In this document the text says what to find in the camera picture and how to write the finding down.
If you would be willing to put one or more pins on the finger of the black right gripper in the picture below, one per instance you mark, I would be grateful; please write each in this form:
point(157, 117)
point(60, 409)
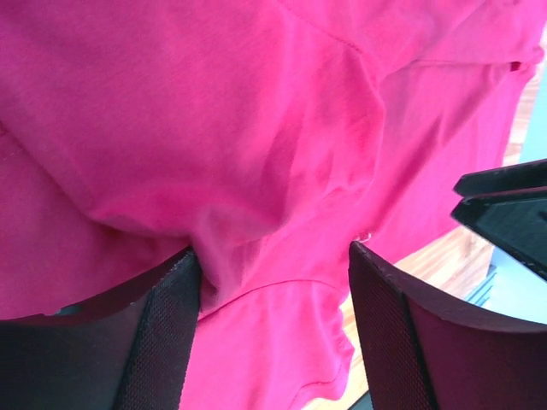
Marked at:
point(529, 175)
point(514, 221)

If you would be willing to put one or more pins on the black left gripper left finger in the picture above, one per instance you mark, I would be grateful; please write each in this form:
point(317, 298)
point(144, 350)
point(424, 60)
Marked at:
point(126, 348)

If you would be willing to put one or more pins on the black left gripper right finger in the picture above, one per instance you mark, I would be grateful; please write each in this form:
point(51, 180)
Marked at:
point(426, 349)

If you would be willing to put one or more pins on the magenta pink t shirt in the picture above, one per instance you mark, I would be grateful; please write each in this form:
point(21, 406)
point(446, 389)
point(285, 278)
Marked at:
point(267, 136)

